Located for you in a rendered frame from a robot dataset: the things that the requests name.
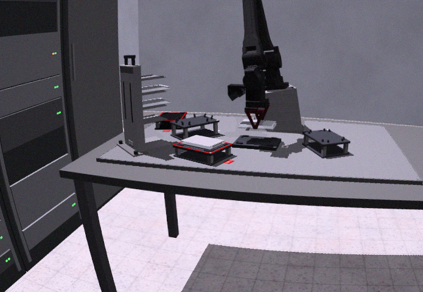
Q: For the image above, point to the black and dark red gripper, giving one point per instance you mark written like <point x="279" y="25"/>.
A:
<point x="261" y="102"/>

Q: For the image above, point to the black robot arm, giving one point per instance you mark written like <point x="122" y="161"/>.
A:
<point x="256" y="41"/>

